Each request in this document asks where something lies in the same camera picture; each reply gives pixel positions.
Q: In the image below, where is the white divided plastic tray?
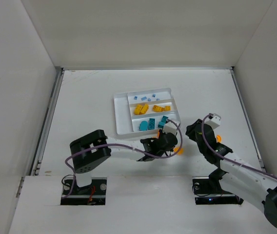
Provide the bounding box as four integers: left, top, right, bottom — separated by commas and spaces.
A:
113, 88, 180, 135

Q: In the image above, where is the yellow long duplo brick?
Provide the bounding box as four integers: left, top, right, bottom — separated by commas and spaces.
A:
152, 105, 165, 112

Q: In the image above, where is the yellow small duplo brick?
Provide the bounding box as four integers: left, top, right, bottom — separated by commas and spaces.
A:
164, 106, 171, 111

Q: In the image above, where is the teal rounded duplo block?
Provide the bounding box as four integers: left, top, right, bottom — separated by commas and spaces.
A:
139, 120, 149, 131

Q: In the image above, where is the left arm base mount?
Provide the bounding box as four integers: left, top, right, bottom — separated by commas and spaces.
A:
60, 175, 107, 206

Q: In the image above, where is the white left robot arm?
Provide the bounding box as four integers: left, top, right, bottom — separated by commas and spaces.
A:
65, 130, 178, 188

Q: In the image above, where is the orange curved lego piece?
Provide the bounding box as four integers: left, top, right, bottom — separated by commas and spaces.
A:
216, 135, 222, 142

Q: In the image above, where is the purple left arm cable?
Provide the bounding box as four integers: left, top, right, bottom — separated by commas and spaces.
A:
61, 119, 183, 199

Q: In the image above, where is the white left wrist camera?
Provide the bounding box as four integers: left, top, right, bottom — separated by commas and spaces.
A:
162, 119, 180, 135

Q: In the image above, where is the teal long duplo brick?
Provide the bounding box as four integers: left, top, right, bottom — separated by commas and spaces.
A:
148, 118, 155, 130

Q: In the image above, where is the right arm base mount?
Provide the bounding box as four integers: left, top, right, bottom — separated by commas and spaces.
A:
192, 169, 244, 205

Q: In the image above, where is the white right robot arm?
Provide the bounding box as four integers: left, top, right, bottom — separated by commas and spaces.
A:
185, 119, 277, 228

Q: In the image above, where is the orange half-round lego piece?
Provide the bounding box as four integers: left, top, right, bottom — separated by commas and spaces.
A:
174, 147, 184, 155

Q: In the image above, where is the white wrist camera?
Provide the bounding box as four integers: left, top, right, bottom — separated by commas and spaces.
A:
162, 119, 180, 135
205, 113, 221, 130

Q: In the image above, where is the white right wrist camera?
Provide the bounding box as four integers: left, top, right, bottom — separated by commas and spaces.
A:
205, 113, 221, 130

